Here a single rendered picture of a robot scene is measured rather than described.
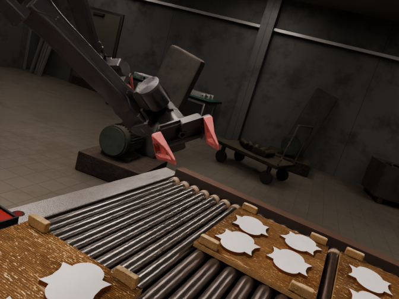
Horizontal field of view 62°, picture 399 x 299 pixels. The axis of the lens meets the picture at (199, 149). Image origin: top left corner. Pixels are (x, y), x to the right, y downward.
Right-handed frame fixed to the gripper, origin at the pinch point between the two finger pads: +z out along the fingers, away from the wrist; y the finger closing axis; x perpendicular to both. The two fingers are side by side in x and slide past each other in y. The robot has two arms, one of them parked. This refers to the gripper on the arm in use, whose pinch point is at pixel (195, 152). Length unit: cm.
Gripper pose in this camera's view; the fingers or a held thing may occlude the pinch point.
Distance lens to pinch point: 69.4
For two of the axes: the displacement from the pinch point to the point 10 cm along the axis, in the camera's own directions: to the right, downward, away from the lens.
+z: 4.1, 5.3, -7.4
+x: 0.9, 7.9, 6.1
